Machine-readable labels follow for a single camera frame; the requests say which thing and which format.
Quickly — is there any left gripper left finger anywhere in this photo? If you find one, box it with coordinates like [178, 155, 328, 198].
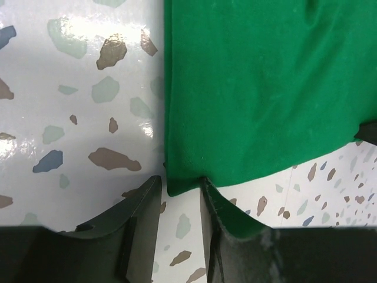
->
[1, 176, 162, 282]

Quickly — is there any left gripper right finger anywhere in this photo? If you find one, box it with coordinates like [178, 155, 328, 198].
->
[200, 177, 376, 282]

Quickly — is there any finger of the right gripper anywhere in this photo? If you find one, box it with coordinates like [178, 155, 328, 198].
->
[355, 120, 377, 145]

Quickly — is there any green t-shirt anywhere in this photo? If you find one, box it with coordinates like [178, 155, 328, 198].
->
[164, 1, 376, 196]

